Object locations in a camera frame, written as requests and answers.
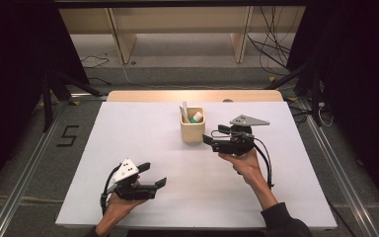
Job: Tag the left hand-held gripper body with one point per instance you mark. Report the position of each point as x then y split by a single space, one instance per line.
133 190

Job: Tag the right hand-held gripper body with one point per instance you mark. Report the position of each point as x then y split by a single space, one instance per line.
238 144

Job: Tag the cream square cup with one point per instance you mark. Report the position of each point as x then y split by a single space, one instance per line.
192 133

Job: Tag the white and green glue stick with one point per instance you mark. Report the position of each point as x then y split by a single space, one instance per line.
197 116

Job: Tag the white pen with blue ends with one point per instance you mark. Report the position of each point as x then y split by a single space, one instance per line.
185 110

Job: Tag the person's right hand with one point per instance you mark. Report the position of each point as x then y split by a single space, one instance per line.
248 166

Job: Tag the person's left hand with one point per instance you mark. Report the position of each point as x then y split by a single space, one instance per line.
116 209

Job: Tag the white table sheet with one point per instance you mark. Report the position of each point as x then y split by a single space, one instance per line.
144 138

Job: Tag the wooden table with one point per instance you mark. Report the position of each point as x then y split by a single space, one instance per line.
164 96

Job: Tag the yellow tape piece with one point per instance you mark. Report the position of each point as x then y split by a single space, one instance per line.
75 103
292 99
272 79

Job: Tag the black metal stand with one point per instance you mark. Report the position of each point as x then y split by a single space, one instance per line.
315 98
47 105

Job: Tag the light wooden shelf unit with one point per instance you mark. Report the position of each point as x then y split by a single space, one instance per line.
177 19

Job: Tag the black overhead bar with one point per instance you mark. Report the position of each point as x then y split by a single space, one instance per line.
177 3

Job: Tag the black curtain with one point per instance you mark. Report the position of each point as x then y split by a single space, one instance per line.
358 65
13 65

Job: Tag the aluminium floor rail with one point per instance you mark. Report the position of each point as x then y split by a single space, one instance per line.
23 181
342 177

